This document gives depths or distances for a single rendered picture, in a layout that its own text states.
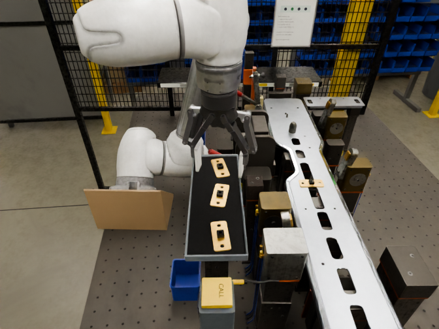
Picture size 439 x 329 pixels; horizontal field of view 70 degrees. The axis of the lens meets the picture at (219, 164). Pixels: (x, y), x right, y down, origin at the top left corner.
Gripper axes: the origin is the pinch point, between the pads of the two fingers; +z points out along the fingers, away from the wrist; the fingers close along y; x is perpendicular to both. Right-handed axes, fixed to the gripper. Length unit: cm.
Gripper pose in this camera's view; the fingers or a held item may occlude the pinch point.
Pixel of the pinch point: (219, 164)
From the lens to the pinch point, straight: 76.7
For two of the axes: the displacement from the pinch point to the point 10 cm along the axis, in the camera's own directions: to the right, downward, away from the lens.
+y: 9.7, 1.4, -1.8
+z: 0.0, 7.8, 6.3
